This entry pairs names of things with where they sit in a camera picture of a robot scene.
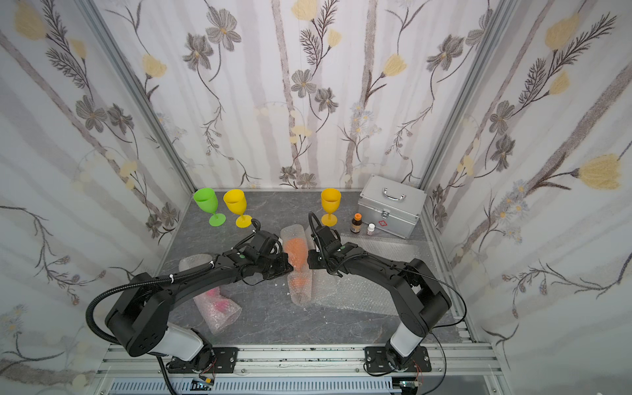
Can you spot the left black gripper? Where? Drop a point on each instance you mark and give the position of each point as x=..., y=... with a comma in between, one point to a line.
x=279, y=264

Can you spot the yellow glass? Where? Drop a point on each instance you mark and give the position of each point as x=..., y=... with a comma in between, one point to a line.
x=236, y=202

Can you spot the pink glass in bubble wrap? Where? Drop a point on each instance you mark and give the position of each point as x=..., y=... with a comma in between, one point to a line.
x=217, y=311

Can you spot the white slotted cable duct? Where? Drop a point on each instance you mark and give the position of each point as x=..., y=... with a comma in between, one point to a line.
x=312, y=385

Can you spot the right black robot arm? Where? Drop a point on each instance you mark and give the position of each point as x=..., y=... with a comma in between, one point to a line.
x=420, y=299

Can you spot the silver aluminium case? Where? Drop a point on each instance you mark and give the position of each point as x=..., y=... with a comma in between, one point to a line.
x=392, y=207

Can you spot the orange glass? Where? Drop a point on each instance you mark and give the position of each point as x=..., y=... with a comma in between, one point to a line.
x=295, y=245

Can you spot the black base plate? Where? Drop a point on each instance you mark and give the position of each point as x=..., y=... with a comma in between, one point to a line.
x=381, y=360
x=224, y=359

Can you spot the brown bottle orange cap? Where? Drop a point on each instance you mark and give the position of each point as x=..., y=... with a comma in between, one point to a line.
x=356, y=223

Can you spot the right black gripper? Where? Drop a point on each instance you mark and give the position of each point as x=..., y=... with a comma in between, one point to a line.
x=318, y=258

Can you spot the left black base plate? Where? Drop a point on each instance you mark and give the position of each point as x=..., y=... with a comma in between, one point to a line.
x=224, y=359

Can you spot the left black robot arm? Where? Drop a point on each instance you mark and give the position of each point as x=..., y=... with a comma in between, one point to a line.
x=136, y=315

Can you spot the green plastic wine glass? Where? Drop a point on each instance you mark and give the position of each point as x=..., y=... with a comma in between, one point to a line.
x=206, y=199

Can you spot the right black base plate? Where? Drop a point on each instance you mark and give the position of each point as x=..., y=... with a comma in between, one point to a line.
x=381, y=360

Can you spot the amber glass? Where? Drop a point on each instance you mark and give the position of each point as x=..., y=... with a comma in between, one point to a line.
x=331, y=200

